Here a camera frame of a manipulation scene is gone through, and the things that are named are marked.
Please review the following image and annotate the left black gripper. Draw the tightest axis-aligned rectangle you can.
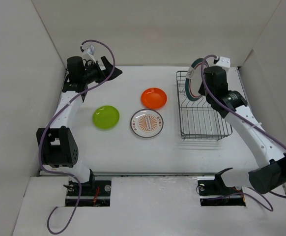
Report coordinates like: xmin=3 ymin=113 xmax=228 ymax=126
xmin=82 ymin=57 xmax=122 ymax=85

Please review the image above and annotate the white plate blue rim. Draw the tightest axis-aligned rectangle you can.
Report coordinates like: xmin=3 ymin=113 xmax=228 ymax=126
xmin=185 ymin=58 xmax=203 ymax=101

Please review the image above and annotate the green plastic plate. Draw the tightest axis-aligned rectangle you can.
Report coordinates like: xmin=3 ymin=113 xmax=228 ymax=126
xmin=92 ymin=105 xmax=120 ymax=130

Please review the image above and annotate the orange plastic plate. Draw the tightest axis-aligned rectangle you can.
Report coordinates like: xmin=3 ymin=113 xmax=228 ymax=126
xmin=141 ymin=88 xmax=167 ymax=110

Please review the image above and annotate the white plate orange sunburst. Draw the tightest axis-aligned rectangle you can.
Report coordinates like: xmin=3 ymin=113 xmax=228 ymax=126
xmin=130 ymin=109 xmax=164 ymax=139

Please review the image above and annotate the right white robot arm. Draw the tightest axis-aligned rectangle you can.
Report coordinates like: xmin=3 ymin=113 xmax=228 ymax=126
xmin=199 ymin=66 xmax=286 ymax=194

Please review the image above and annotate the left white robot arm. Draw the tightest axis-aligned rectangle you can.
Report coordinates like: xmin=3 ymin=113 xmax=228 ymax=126
xmin=36 ymin=56 xmax=122 ymax=195

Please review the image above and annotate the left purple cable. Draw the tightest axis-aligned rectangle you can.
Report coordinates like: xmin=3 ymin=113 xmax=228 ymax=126
xmin=38 ymin=39 xmax=116 ymax=234

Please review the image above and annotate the purple cable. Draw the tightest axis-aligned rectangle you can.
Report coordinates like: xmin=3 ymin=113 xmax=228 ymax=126
xmin=38 ymin=39 xmax=116 ymax=234
xmin=200 ymin=54 xmax=286 ymax=212

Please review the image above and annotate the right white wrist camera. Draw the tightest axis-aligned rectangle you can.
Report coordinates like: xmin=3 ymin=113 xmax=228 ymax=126
xmin=213 ymin=57 xmax=231 ymax=70

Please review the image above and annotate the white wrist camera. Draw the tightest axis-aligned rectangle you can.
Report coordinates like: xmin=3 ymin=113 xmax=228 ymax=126
xmin=82 ymin=45 xmax=95 ymax=58
xmin=213 ymin=57 xmax=231 ymax=70

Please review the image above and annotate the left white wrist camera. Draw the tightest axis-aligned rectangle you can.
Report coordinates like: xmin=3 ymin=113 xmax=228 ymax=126
xmin=82 ymin=45 xmax=95 ymax=58

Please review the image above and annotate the black wire dish rack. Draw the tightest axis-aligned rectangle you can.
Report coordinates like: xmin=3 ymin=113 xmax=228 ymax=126
xmin=176 ymin=70 xmax=233 ymax=140

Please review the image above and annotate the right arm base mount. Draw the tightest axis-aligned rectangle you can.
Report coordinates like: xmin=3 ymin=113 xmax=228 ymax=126
xmin=197 ymin=179 xmax=246 ymax=207

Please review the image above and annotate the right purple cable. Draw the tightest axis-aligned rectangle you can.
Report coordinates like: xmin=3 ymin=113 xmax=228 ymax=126
xmin=200 ymin=54 xmax=286 ymax=212

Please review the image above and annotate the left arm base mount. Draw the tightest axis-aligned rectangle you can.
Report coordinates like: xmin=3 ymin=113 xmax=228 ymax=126
xmin=64 ymin=179 xmax=112 ymax=207

